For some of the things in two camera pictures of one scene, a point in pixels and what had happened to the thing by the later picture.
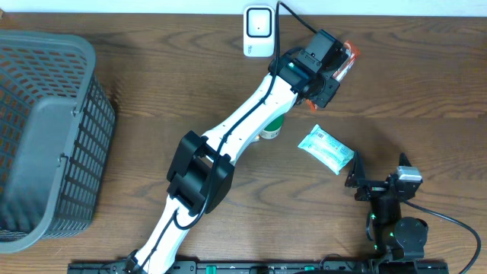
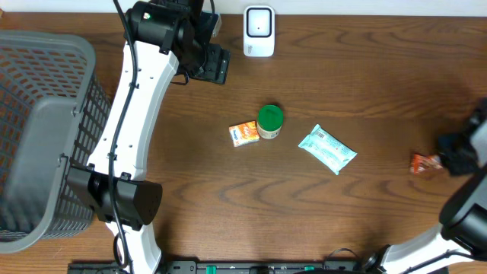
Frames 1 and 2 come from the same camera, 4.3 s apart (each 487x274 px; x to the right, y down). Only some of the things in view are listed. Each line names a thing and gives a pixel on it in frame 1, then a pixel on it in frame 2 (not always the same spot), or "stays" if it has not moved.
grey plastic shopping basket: x=55 y=124 stays
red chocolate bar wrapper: x=354 y=52 to x=421 y=163
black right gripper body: x=372 y=189 to x=457 y=154
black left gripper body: x=331 y=91 to x=217 y=65
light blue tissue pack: x=327 y=149 stays
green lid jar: x=273 y=129 stays
